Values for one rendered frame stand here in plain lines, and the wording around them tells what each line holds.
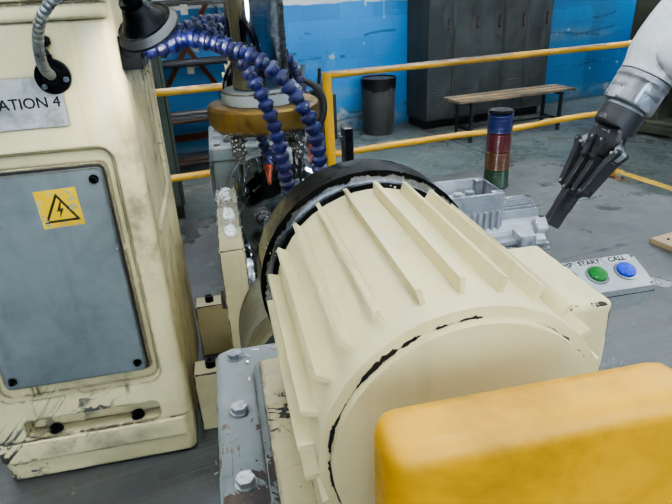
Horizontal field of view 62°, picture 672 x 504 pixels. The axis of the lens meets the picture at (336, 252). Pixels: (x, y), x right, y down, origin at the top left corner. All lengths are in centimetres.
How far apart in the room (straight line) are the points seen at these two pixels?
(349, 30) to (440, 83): 114
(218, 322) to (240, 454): 74
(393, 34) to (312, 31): 95
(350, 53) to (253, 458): 613
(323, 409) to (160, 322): 61
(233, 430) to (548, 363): 29
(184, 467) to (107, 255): 38
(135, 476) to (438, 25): 584
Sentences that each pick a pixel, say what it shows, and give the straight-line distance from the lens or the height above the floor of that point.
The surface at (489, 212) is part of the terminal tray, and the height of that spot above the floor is 111.
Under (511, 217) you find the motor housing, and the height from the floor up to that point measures 109.
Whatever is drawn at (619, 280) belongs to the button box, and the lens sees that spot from 99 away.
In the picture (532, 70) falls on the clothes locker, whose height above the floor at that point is 52.
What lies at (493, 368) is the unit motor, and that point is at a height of 132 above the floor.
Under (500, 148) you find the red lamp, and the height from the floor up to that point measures 113.
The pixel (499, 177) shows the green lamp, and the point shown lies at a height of 106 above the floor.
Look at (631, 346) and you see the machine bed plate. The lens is 132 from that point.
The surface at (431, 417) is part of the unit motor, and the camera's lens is 22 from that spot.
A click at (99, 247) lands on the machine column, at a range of 83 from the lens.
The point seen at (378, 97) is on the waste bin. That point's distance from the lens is 624.
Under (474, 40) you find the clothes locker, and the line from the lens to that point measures 662.
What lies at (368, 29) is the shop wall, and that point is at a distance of 656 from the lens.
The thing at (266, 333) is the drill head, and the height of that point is 113.
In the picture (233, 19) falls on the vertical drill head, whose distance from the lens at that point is 91.
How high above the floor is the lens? 150
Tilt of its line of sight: 25 degrees down
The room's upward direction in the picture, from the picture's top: 3 degrees counter-clockwise
